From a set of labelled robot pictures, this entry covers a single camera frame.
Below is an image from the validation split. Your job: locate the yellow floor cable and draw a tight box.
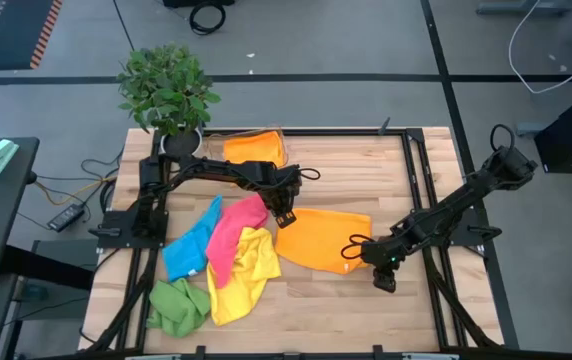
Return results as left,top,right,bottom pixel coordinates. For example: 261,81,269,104
33,174,120,207

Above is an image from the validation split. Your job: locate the black floor cable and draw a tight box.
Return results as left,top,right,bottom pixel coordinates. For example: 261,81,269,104
79,149,127,214

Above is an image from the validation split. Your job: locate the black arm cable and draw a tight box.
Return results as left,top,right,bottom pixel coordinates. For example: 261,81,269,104
293,167,322,182
340,232,368,261

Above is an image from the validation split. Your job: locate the black power adapter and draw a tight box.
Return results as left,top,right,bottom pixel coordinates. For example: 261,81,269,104
47,203,86,233

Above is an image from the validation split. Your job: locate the coiled black cable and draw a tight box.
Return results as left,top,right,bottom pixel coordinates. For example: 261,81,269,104
189,2,227,36

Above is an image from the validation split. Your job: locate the green leafy plant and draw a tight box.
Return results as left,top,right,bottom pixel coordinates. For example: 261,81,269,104
116,43,221,137

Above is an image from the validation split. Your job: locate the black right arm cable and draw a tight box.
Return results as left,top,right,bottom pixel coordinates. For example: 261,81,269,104
340,232,368,261

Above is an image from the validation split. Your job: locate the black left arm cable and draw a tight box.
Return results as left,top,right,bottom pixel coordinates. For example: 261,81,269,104
293,167,322,182

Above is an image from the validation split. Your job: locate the blue microfiber towel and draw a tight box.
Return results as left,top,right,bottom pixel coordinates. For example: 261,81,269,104
161,194,224,283

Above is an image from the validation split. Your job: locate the black mat orange striped edge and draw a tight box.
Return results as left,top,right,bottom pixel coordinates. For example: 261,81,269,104
0,0,65,71

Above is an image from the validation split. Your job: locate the clear plastic bin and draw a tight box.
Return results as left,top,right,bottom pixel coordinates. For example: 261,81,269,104
212,123,292,169

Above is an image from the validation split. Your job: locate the white floor cable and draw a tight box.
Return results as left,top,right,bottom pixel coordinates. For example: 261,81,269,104
508,0,572,95

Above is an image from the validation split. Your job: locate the white plant pot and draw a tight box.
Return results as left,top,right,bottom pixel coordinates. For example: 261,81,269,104
159,127,204,159

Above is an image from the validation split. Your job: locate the black floor box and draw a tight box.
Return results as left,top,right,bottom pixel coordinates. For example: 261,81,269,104
162,0,236,8

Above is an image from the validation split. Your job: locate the grey desk foot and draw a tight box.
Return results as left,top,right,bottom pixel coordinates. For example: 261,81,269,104
515,121,550,138
475,0,572,16

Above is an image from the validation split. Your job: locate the pink microfiber towel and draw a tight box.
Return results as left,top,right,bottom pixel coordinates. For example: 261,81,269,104
205,194,270,290

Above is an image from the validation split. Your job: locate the teal floor object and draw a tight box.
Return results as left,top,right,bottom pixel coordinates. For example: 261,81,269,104
15,283,47,304

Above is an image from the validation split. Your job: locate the black aluminium table frame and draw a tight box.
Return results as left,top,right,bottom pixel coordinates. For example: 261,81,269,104
78,127,520,360

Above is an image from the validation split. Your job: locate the green microfiber towel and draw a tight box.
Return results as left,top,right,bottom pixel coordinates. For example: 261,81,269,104
145,277,212,339

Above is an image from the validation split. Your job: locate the yellow microfiber towel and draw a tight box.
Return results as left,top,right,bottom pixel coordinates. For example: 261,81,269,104
206,227,283,327

